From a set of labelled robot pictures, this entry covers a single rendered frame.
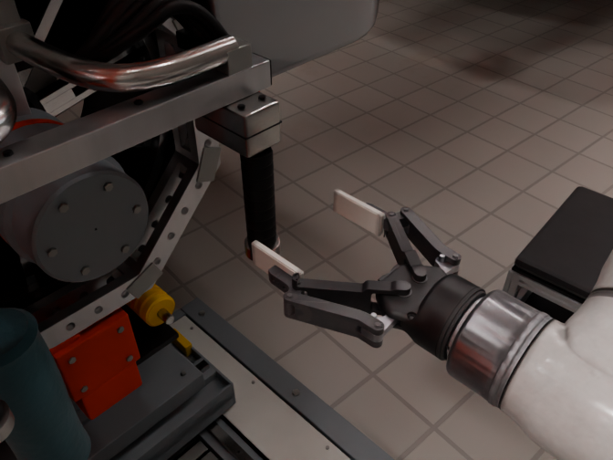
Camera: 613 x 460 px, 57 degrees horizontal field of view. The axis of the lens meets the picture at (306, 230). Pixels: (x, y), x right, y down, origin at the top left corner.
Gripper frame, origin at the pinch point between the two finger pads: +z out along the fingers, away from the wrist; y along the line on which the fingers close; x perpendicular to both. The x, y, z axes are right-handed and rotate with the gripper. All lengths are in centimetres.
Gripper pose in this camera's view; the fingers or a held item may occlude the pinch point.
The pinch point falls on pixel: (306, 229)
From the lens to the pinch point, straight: 62.0
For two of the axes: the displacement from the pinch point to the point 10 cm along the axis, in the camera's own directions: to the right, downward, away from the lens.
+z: -7.2, -4.4, 5.4
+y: 6.9, -4.6, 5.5
